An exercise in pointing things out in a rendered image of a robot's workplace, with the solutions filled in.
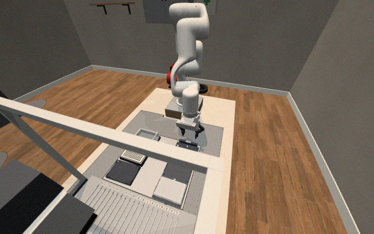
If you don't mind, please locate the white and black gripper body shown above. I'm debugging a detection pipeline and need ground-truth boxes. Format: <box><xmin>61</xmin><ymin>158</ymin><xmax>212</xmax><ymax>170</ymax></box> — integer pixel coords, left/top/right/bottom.
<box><xmin>192</xmin><ymin>114</ymin><xmax>200</xmax><ymax>131</ymax></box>

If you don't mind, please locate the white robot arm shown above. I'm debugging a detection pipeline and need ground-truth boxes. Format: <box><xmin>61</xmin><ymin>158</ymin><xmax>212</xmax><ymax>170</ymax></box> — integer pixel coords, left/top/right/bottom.
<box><xmin>169</xmin><ymin>3</ymin><xmax>210</xmax><ymax>130</ymax></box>

